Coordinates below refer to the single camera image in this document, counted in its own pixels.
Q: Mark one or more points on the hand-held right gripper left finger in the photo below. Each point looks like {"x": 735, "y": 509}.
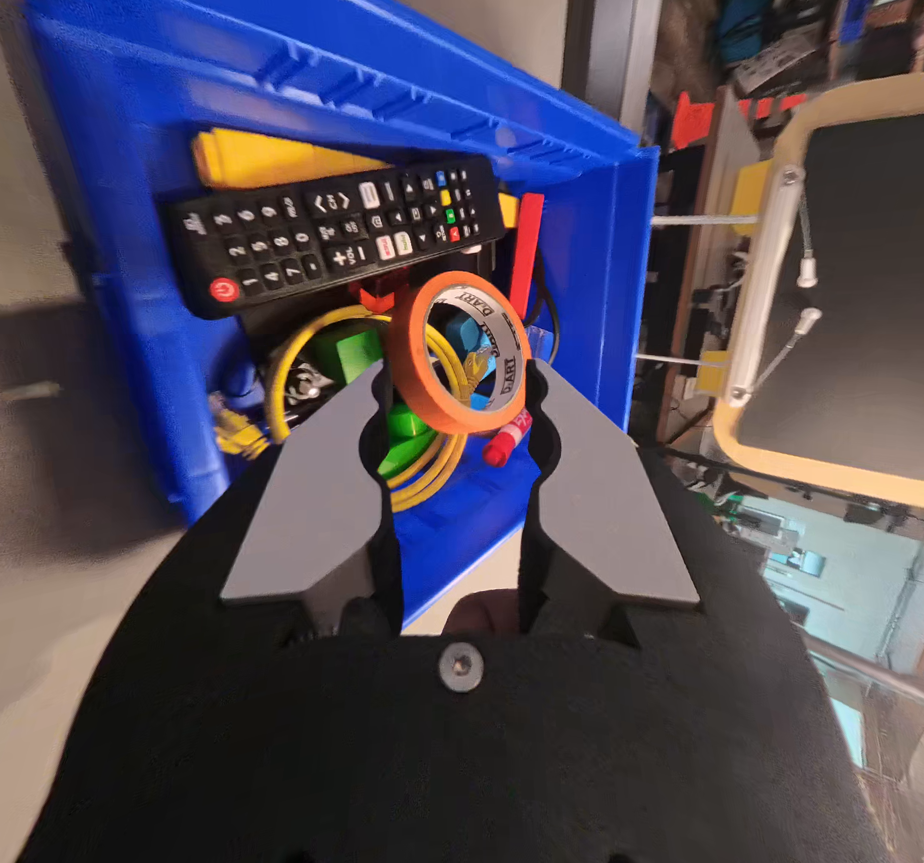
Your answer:
{"x": 311, "y": 517}

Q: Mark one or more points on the blue plastic bin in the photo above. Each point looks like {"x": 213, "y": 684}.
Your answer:
{"x": 361, "y": 40}

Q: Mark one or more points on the orange tape roll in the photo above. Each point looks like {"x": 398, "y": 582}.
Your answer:
{"x": 409, "y": 365}

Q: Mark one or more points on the black remote control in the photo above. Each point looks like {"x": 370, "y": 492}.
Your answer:
{"x": 318, "y": 235}

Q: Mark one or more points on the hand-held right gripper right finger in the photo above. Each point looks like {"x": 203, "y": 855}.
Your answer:
{"x": 607, "y": 517}

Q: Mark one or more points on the yellow plastic tool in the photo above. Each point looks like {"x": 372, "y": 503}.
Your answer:
{"x": 275, "y": 159}

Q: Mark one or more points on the red marker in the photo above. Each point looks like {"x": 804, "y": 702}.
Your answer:
{"x": 506, "y": 442}

